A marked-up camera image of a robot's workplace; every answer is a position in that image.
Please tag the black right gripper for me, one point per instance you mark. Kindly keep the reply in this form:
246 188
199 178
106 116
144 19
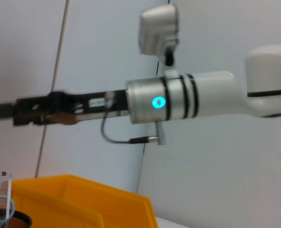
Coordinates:
59 107

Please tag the transparent plastic ruler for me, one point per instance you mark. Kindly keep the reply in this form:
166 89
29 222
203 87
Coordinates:
0 183

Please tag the blue sheathed scissors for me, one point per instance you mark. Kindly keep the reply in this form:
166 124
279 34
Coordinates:
0 211

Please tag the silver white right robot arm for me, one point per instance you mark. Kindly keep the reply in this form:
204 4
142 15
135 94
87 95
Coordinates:
202 95

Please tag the yellow plastic bin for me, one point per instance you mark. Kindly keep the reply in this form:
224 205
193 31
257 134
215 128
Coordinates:
71 204

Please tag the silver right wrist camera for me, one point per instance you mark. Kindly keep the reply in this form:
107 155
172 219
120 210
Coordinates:
158 31

